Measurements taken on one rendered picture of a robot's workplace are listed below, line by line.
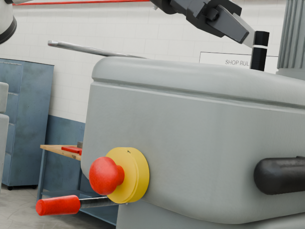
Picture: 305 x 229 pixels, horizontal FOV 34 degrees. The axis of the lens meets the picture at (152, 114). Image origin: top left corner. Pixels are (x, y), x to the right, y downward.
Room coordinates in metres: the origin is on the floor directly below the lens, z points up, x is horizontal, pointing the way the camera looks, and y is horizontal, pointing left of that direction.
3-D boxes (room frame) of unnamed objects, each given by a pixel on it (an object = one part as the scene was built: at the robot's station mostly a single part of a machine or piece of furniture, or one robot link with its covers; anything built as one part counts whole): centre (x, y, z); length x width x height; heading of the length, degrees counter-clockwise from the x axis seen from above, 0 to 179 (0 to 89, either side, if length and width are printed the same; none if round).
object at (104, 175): (0.53, 0.04, 1.76); 0.04 x 0.03 x 0.04; 47
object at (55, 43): (0.68, 0.05, 1.89); 0.24 x 0.04 x 0.01; 139
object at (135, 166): (0.54, 0.02, 1.76); 0.06 x 0.02 x 0.06; 47
